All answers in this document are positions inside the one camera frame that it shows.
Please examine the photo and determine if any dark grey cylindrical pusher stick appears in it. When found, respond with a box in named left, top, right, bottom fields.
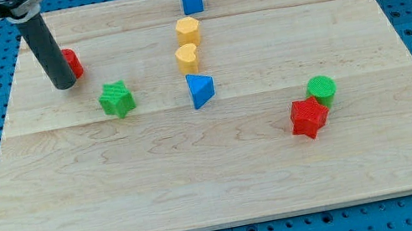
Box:
left=17, top=13, right=77, bottom=90

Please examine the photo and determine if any red cylinder block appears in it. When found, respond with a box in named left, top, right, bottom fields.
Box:
left=61, top=49, right=84, bottom=79

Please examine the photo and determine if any green star block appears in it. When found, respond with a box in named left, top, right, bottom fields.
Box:
left=99, top=80, right=136, bottom=119

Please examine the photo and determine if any red star block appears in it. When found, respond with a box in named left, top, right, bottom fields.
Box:
left=290, top=96, right=329, bottom=139

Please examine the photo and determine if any yellow hexagon block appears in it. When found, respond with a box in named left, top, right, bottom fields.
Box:
left=175, top=17, right=201, bottom=46

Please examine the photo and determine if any yellow heart block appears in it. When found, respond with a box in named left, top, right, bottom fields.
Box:
left=175, top=44, right=200, bottom=75

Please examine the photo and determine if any blue triangle block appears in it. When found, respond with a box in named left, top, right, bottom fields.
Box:
left=185, top=74, right=215, bottom=110

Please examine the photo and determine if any wooden board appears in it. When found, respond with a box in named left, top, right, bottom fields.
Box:
left=0, top=0, right=412, bottom=231

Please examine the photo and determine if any green cylinder block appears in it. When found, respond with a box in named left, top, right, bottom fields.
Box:
left=305, top=75, right=337, bottom=108

